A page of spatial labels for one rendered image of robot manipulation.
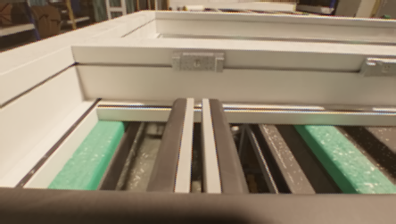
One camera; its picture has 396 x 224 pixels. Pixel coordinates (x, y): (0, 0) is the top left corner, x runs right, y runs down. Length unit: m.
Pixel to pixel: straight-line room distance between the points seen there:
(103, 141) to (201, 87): 0.11
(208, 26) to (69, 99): 0.47
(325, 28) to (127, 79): 0.61
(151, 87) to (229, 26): 0.44
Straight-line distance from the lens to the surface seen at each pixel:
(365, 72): 0.25
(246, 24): 0.62
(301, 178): 0.58
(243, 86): 0.21
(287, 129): 0.25
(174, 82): 0.20
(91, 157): 0.18
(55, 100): 0.20
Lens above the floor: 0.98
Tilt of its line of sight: 31 degrees down
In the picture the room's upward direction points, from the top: 2 degrees clockwise
